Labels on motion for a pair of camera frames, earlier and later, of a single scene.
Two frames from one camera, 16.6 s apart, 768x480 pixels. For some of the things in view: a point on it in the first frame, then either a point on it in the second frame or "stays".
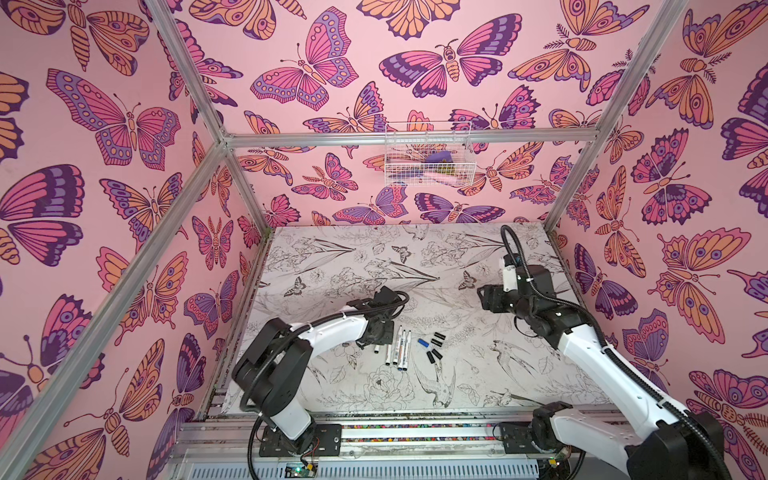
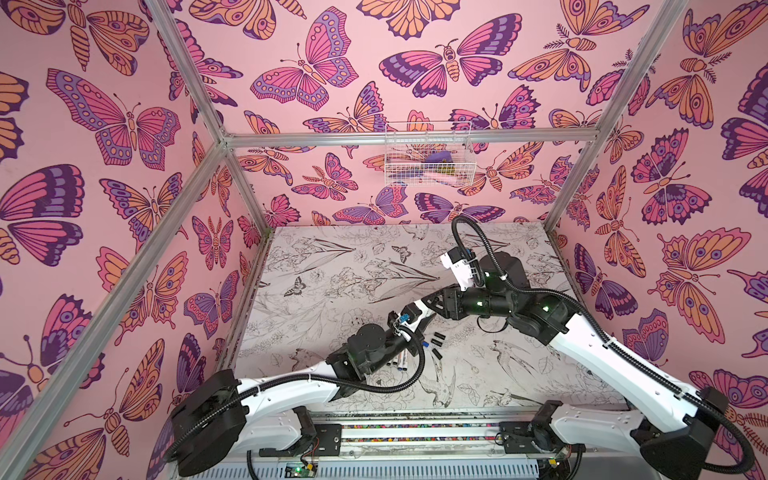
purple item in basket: x=440 y=157 stays
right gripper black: x=493 y=295 -> x=448 y=301
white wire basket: x=429 y=154 stays
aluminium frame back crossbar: x=317 y=138 stays
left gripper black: x=388 y=339 -> x=410 y=346
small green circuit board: x=300 y=472 stays
